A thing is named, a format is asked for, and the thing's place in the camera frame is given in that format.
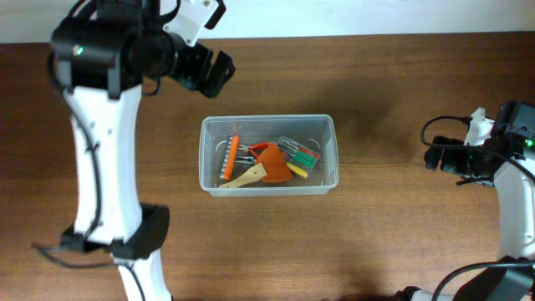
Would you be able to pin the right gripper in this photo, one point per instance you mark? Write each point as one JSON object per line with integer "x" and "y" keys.
{"x": 449, "y": 160}

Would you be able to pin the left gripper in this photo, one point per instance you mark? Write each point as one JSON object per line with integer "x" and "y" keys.
{"x": 211, "y": 84}

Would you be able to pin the small red-handled pliers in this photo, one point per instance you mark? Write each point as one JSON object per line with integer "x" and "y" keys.
{"x": 253, "y": 149}

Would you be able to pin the orange socket bit rail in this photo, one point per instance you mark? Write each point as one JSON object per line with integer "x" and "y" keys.
{"x": 230, "y": 157}

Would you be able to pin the orange-black long nose pliers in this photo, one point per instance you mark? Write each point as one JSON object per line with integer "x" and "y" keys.
{"x": 248, "y": 160}

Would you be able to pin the orange scraper wooden handle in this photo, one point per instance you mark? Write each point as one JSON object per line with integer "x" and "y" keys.
{"x": 270, "y": 167}

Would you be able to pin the precision screwdriver set case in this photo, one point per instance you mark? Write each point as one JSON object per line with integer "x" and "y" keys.
{"x": 300, "y": 159}

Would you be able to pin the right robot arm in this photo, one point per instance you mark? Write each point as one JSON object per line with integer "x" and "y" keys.
{"x": 511, "y": 276}

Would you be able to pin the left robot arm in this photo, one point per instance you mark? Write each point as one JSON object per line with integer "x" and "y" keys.
{"x": 101, "y": 54}

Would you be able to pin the clear plastic container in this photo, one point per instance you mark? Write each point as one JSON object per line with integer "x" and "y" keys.
{"x": 315, "y": 132}

